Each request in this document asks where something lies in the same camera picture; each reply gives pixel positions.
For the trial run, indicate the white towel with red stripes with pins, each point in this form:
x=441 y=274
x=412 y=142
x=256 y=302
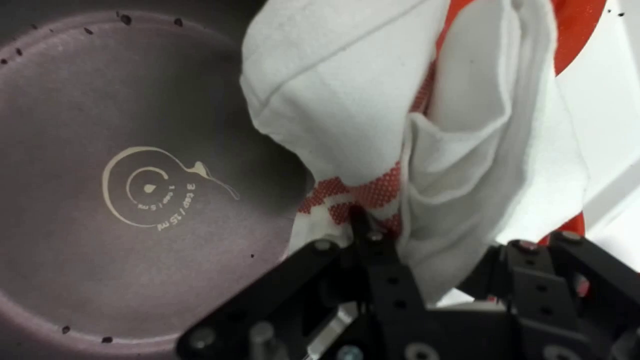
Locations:
x=347 y=80

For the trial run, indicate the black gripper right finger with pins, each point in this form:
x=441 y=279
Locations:
x=553 y=280

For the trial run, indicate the dark nonstick frying pan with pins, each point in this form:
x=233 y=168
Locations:
x=132 y=100

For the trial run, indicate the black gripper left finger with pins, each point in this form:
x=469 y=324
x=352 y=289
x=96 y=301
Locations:
x=386 y=286

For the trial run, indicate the large red plate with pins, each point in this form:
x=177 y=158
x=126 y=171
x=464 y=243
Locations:
x=580 y=32

